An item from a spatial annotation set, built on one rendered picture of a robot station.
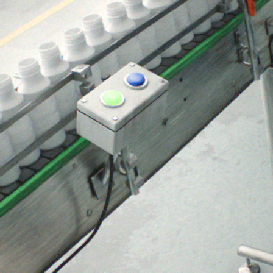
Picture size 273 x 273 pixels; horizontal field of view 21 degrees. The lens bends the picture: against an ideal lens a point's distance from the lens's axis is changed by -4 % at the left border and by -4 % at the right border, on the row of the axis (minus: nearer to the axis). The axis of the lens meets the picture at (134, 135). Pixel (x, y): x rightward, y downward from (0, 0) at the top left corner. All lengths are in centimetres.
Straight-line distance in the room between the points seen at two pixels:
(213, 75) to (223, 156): 141
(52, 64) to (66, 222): 28
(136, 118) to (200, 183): 170
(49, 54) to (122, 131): 21
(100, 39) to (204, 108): 34
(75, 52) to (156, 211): 152
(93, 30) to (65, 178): 27
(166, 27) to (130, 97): 34
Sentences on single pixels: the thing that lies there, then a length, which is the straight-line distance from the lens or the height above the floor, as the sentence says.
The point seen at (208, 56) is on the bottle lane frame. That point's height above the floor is 97.
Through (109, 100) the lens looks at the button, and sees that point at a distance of 118.
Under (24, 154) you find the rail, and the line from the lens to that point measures 126.
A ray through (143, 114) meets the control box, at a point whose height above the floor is 107.
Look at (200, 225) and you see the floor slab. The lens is 268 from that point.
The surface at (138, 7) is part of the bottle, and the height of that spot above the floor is 114.
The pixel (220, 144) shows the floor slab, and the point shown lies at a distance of 309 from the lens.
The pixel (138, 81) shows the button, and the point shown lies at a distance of 121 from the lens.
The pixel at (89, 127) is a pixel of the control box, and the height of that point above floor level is 108.
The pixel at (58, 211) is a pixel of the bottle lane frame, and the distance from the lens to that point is 133.
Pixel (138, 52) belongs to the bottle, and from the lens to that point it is 144.
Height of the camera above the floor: 166
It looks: 31 degrees down
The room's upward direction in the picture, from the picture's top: 14 degrees counter-clockwise
